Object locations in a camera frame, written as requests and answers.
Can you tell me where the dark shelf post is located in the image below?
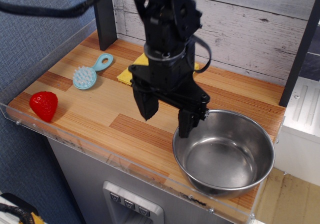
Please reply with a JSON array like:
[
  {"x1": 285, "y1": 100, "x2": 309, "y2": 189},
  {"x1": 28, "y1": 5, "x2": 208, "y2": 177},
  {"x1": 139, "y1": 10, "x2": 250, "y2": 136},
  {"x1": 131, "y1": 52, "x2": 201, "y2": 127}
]
[
  {"x1": 278, "y1": 0, "x2": 320, "y2": 107},
  {"x1": 94, "y1": 0, "x2": 118, "y2": 51}
]

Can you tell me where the red toy strawberry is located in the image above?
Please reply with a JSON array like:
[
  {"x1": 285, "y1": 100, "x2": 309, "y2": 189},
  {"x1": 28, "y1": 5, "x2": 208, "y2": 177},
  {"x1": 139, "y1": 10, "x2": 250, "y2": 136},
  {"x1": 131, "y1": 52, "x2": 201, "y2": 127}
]
[{"x1": 29, "y1": 91, "x2": 58, "y2": 122}]

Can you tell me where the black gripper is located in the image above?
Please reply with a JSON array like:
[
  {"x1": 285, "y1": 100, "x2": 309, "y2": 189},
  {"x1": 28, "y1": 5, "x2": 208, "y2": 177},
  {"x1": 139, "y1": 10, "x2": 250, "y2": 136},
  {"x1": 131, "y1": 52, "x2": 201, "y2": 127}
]
[{"x1": 129, "y1": 43, "x2": 210, "y2": 138}]

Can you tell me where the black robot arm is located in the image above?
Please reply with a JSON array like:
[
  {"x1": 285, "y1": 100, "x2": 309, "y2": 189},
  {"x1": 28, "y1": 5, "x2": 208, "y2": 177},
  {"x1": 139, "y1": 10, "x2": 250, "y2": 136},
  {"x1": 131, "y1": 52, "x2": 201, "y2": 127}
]
[{"x1": 128, "y1": 0, "x2": 210, "y2": 138}]

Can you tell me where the clear acrylic guard rail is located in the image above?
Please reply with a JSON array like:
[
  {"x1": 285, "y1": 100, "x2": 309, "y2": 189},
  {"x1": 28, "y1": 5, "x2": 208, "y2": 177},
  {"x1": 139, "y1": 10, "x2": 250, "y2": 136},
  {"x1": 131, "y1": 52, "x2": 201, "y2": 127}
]
[{"x1": 0, "y1": 20, "x2": 286, "y2": 224}]

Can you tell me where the dark left shelf post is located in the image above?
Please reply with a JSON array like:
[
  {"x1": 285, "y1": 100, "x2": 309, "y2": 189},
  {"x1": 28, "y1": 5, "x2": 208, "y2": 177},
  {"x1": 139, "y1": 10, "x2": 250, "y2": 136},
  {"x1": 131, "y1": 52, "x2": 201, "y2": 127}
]
[{"x1": 94, "y1": 0, "x2": 118, "y2": 51}]

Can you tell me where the metal pot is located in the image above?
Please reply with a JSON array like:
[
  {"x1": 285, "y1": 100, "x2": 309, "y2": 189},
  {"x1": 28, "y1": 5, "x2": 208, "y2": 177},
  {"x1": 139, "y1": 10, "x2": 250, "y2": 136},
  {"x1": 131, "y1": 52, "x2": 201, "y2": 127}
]
[{"x1": 172, "y1": 110, "x2": 275, "y2": 199}]

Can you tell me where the silver dispenser panel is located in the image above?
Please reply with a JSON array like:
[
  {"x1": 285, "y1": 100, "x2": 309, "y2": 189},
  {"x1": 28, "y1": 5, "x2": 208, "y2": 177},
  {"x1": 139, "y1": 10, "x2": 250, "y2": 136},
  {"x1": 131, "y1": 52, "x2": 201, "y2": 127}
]
[{"x1": 102, "y1": 181, "x2": 165, "y2": 223}]

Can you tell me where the white toy sink unit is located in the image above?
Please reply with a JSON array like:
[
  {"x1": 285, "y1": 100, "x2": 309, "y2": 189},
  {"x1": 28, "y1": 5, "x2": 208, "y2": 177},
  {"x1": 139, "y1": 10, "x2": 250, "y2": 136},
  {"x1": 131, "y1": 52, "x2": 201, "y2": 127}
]
[{"x1": 274, "y1": 77, "x2": 320, "y2": 185}]

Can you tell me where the yellow object at corner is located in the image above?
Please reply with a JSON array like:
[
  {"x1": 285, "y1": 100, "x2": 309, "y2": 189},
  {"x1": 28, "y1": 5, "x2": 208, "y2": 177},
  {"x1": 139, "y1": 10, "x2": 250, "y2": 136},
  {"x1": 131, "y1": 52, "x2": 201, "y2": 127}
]
[{"x1": 32, "y1": 213, "x2": 46, "y2": 224}]

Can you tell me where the black braided cable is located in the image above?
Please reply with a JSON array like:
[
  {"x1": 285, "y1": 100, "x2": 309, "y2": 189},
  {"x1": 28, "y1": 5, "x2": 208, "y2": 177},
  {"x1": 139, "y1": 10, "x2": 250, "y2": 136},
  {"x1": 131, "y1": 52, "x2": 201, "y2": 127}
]
[{"x1": 0, "y1": 0, "x2": 106, "y2": 19}]

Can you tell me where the light blue toy brush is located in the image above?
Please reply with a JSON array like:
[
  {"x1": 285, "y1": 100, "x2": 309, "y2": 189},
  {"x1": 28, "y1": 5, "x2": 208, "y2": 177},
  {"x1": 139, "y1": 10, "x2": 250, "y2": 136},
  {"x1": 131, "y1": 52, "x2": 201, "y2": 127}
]
[{"x1": 72, "y1": 53, "x2": 114, "y2": 90}]

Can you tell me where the dark right shelf post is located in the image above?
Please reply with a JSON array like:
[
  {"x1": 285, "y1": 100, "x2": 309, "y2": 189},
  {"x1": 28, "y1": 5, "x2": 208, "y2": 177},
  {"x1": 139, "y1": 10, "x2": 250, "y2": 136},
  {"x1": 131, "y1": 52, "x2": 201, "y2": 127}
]
[{"x1": 278, "y1": 0, "x2": 320, "y2": 107}]

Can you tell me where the grey toy fridge cabinet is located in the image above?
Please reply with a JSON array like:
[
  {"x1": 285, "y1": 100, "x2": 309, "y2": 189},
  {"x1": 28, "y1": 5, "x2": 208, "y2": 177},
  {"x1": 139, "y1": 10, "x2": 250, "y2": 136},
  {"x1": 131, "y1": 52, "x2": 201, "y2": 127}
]
[{"x1": 46, "y1": 136, "x2": 233, "y2": 224}]

